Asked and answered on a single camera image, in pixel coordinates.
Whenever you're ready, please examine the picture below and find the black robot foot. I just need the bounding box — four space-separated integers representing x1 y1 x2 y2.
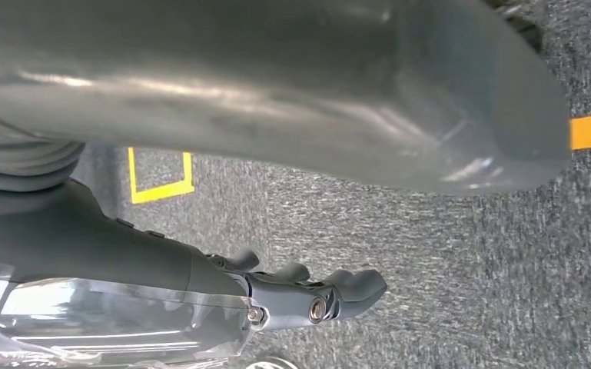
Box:
488 0 544 52

